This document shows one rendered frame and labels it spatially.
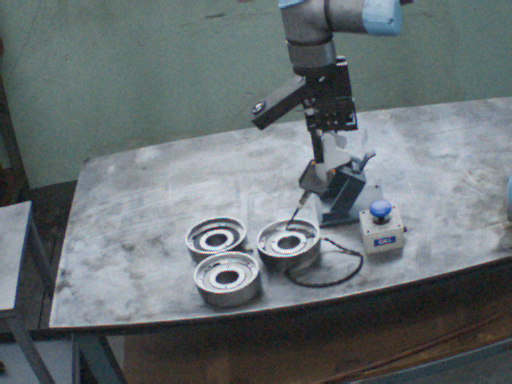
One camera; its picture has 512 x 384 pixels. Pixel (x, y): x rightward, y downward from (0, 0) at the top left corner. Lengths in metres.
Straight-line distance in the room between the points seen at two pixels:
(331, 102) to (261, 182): 0.39
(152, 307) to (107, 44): 1.74
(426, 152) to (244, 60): 1.44
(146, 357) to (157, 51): 1.57
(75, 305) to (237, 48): 1.72
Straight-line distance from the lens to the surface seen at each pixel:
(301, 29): 1.19
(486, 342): 1.54
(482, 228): 1.41
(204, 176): 1.65
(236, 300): 1.29
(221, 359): 1.58
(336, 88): 1.26
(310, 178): 1.34
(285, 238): 1.39
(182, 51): 2.94
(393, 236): 1.35
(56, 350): 2.25
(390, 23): 1.15
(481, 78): 3.15
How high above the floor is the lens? 1.64
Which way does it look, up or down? 32 degrees down
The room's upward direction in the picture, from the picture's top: 11 degrees counter-clockwise
